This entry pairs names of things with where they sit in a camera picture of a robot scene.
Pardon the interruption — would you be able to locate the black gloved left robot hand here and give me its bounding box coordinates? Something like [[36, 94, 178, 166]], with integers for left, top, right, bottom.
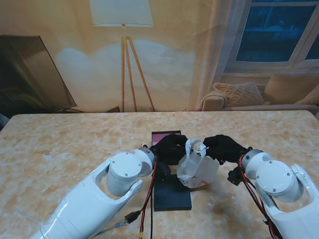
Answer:
[[149, 133, 194, 165]]

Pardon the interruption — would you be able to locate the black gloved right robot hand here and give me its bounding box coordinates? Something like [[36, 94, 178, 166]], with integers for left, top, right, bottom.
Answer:
[[198, 134, 249, 165]]

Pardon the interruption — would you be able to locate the white plastic bag orange print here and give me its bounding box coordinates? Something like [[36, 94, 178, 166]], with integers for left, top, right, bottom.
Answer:
[[176, 138, 220, 192]]

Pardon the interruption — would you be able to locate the black flat box lid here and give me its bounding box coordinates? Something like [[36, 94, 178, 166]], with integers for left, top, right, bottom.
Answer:
[[153, 174, 193, 212]]

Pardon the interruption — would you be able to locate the knitted beige cushion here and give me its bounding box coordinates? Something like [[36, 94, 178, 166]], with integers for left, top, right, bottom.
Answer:
[[213, 82, 266, 107]]

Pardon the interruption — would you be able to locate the beige sofa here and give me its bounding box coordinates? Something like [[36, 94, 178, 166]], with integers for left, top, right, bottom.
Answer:
[[199, 73, 319, 112]]

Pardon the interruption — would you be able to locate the white framed window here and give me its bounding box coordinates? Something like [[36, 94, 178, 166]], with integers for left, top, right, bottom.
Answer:
[[223, 0, 319, 75]]

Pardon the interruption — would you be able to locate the tripod floor lamp white shade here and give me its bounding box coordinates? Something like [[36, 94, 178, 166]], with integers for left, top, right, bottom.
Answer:
[[89, 0, 157, 112]]

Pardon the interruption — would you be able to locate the dark flat television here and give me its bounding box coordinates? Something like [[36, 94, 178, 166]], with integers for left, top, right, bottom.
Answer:
[[0, 35, 84, 114]]

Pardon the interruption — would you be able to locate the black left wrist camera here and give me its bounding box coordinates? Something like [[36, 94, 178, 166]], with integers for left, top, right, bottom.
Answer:
[[157, 161, 172, 182]]

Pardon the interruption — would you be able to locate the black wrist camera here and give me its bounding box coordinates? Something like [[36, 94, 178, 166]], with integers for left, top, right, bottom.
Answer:
[[157, 161, 172, 182], [227, 166, 246, 186]]

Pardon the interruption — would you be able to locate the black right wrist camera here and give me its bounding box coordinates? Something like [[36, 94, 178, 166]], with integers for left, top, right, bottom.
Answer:
[[227, 166, 246, 186]]

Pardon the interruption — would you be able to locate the red black left arm cable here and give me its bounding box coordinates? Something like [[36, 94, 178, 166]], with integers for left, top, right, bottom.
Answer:
[[138, 161, 158, 239]]

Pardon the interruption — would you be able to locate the red black arm cable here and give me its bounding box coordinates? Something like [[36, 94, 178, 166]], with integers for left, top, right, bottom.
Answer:
[[138, 161, 158, 239], [239, 154, 284, 239]]

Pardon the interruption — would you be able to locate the red black right arm cable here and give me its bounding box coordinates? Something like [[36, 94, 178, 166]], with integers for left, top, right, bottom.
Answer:
[[239, 154, 284, 239]]

